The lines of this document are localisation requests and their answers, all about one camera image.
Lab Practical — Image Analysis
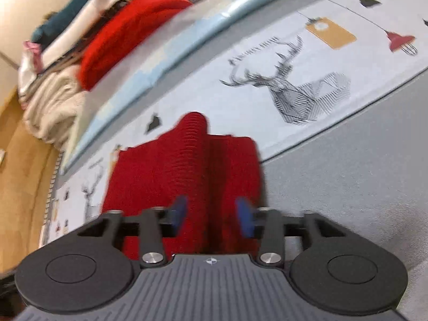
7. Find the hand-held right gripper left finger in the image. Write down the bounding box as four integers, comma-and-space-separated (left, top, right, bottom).
77, 196, 189, 269

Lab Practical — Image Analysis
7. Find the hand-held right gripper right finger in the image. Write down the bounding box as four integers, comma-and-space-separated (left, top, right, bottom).
235, 198, 347, 268

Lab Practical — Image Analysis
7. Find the red knit sweater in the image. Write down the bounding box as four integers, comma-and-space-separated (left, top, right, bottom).
102, 111, 268, 261

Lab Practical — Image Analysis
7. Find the pile of mixed clothes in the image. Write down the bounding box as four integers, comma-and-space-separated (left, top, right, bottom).
18, 0, 141, 101

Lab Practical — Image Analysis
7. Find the light blue quilt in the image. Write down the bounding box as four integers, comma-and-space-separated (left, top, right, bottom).
62, 0, 335, 174

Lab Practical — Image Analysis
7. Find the folded cream fleece blanket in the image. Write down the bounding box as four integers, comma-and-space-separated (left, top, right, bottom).
23, 70, 89, 149

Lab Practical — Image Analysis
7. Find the folded red knit garment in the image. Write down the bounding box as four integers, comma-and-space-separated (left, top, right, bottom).
78, 0, 194, 91

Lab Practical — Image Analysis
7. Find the dark floral cloth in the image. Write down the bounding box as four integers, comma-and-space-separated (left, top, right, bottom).
60, 0, 137, 71

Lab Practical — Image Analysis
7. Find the pink and white cloth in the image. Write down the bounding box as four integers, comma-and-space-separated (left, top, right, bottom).
18, 40, 44, 74

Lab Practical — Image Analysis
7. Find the teal folded cloth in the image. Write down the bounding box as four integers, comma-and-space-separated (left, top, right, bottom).
32, 0, 161, 45

